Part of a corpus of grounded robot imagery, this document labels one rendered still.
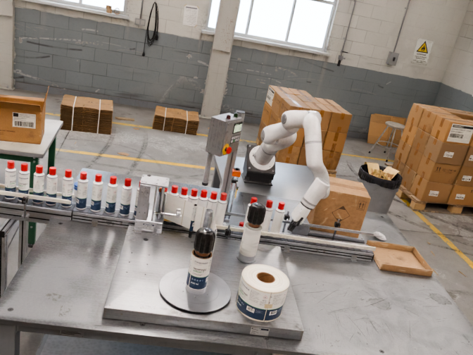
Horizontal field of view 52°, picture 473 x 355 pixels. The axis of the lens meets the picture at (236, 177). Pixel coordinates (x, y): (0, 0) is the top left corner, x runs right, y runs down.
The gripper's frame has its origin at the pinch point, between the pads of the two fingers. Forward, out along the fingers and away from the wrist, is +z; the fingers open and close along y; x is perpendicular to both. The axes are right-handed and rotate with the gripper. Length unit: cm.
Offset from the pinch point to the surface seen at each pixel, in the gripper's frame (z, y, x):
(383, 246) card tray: -11, -12, 61
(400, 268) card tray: -12, 13, 61
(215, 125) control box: -29, -3, -65
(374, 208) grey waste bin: 15, -202, 153
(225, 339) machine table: 24, 82, -32
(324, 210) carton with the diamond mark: -11.4, -19.3, 19.7
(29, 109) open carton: 50, -105, -165
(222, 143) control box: -23, 1, -58
